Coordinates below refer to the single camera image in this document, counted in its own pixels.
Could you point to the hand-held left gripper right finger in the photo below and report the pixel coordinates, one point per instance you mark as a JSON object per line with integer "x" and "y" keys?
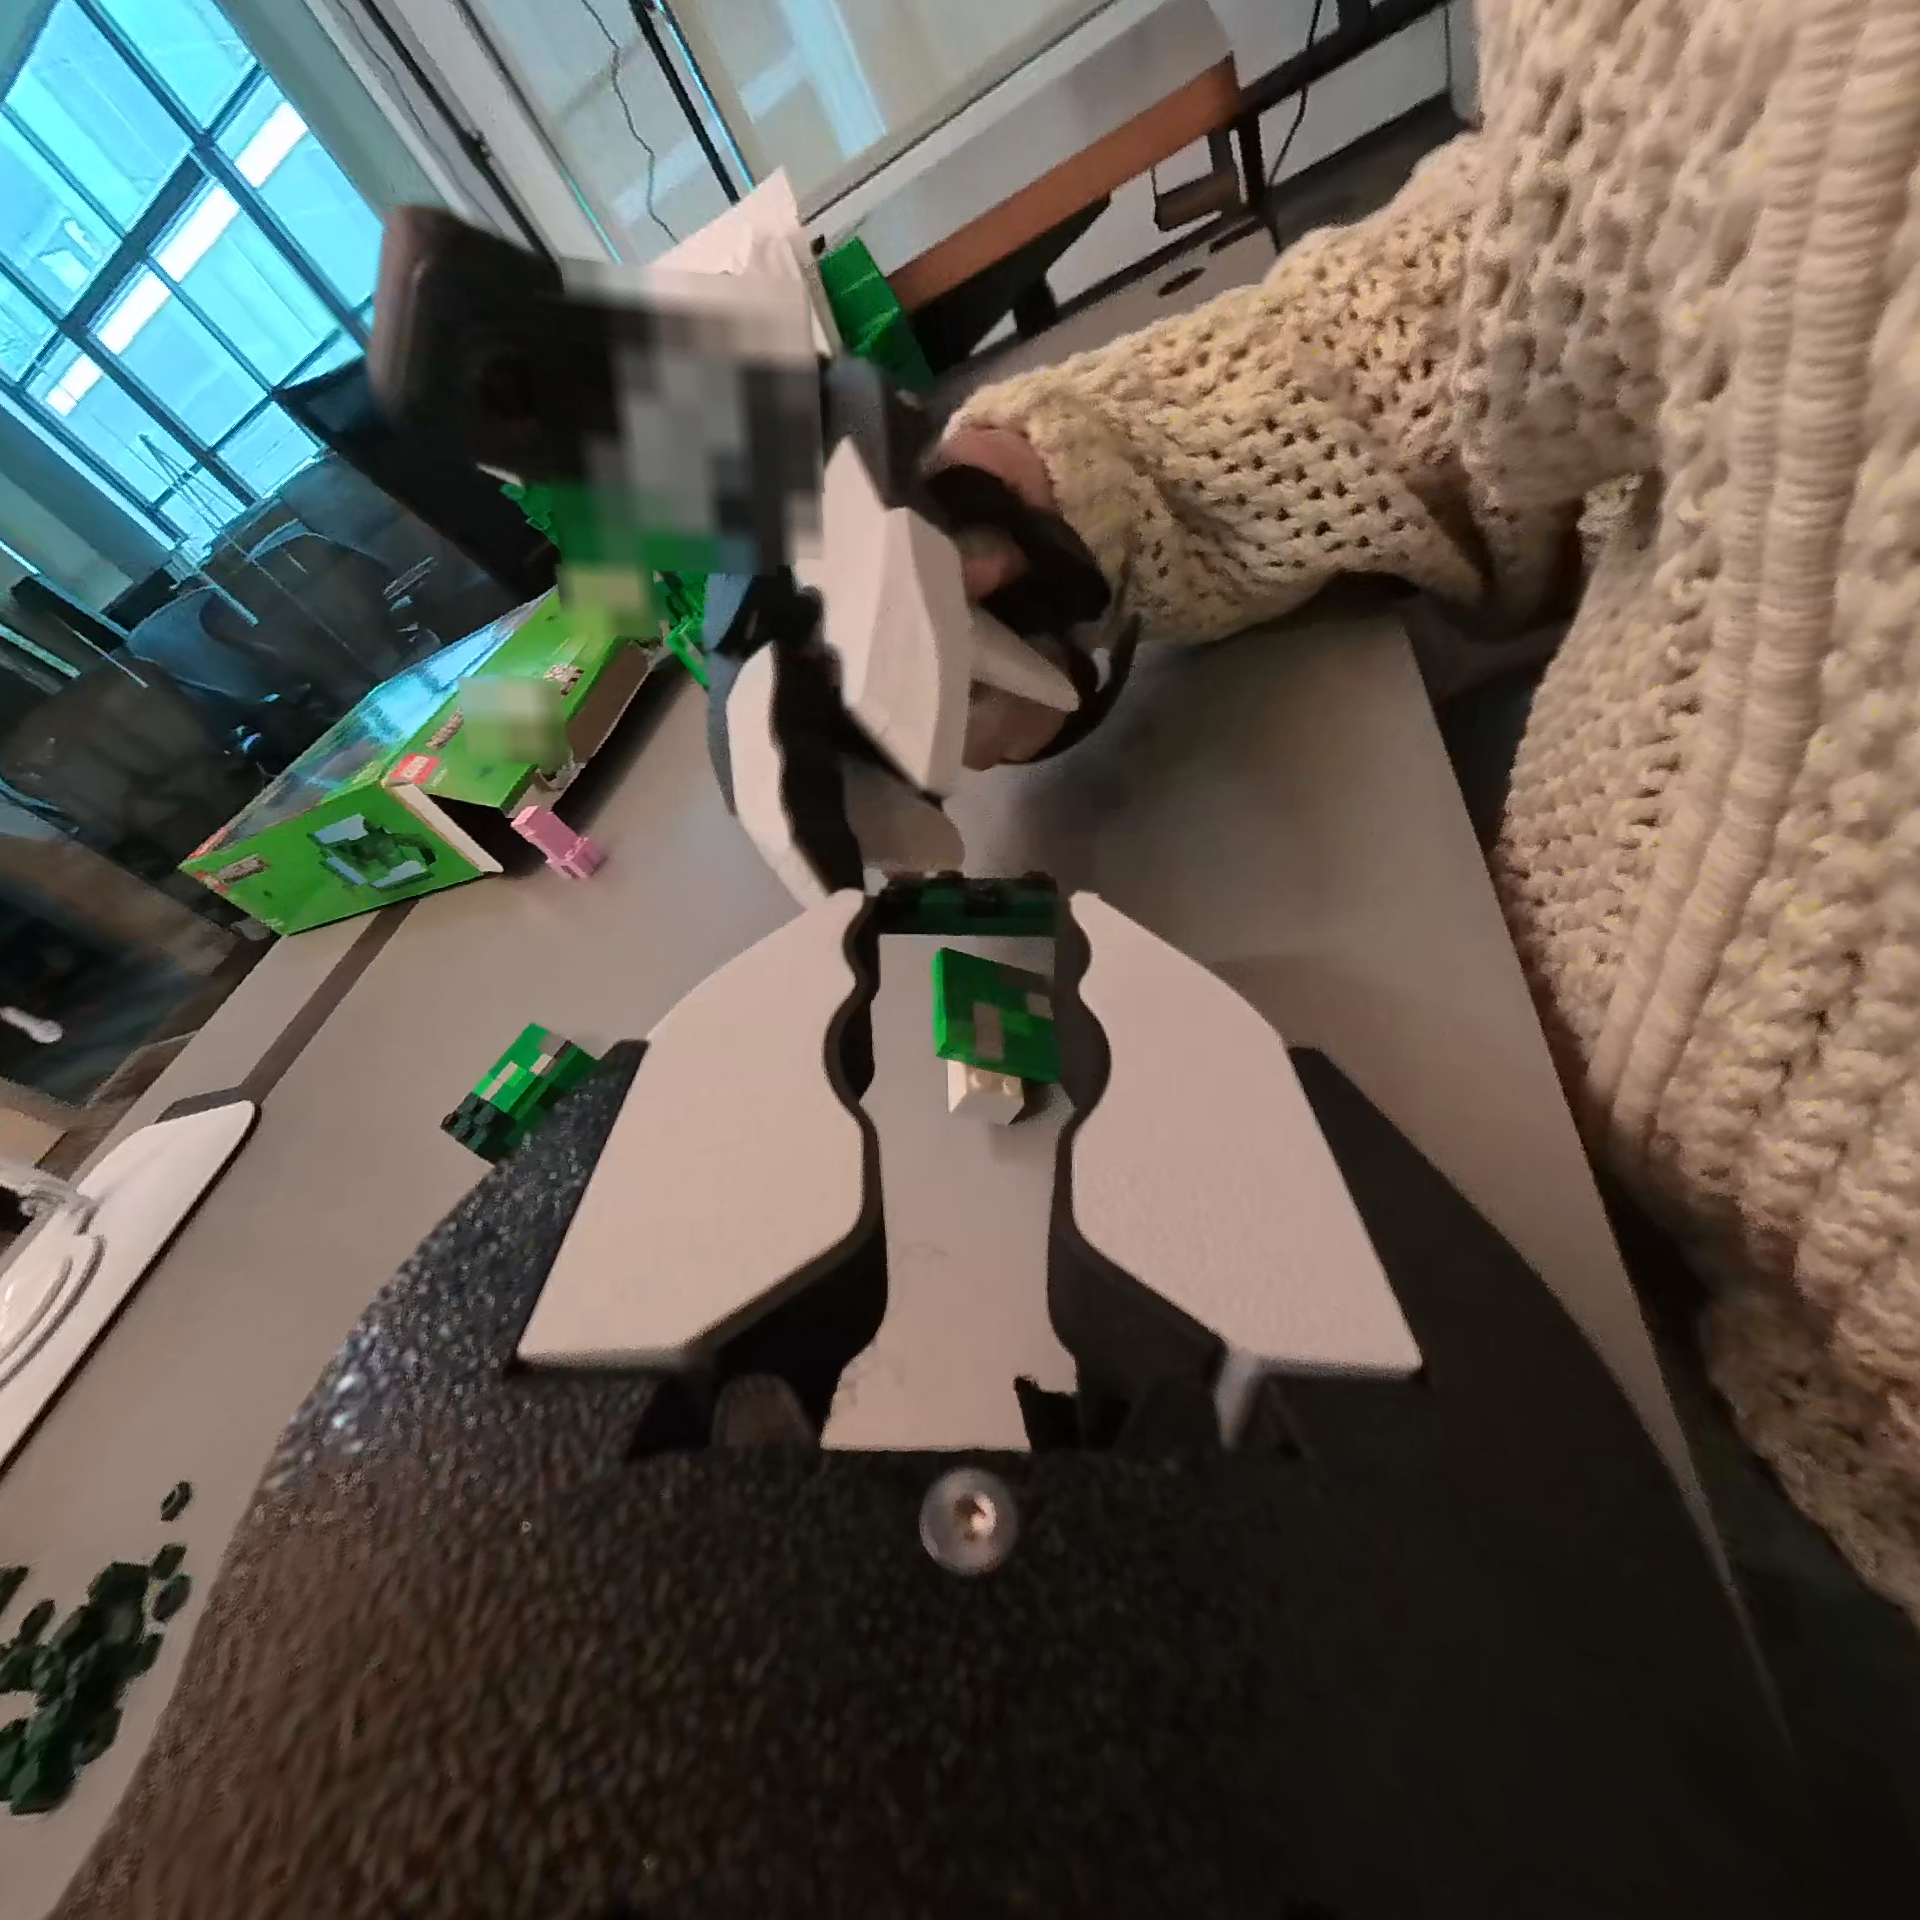
{"x": 1231, "y": 1214}

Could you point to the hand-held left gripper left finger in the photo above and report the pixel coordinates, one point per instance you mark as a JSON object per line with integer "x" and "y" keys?
{"x": 721, "y": 1200}

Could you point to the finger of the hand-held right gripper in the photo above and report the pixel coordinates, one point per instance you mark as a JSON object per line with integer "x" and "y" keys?
{"x": 744, "y": 751}
{"x": 902, "y": 645}

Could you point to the dark green lego assembly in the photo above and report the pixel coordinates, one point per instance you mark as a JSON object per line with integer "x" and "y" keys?
{"x": 974, "y": 905}

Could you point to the green and grey lego panel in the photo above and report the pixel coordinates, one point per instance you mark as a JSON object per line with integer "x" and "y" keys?
{"x": 997, "y": 1019}

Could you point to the person's right forearm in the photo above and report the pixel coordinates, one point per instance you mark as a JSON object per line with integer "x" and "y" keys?
{"x": 1277, "y": 421}

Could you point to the pink lego pig figure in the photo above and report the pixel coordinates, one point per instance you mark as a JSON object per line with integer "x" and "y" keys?
{"x": 559, "y": 843}

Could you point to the green and black lego block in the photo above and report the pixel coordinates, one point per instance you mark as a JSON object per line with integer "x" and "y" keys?
{"x": 518, "y": 1095}

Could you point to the green toy set box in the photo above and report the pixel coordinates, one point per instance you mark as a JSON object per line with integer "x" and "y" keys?
{"x": 375, "y": 809}

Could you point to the pile of dark green lego pieces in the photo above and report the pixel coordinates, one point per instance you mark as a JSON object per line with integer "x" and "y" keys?
{"x": 90, "y": 1664}

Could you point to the person's right hand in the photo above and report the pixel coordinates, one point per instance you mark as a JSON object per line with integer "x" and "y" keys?
{"x": 1005, "y": 731}

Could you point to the white paper bag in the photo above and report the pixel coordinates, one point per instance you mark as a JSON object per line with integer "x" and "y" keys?
{"x": 750, "y": 254}

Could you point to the green plastic crate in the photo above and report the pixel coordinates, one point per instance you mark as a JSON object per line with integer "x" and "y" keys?
{"x": 879, "y": 315}

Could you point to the group of black mesh chairs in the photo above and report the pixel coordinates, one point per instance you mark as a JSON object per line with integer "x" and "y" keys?
{"x": 224, "y": 645}

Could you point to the wood-edged desk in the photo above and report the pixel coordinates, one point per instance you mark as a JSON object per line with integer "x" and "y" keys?
{"x": 1049, "y": 166}

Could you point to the person's torso in knitted sweater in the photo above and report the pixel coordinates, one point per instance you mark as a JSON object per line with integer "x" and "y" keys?
{"x": 1723, "y": 751}

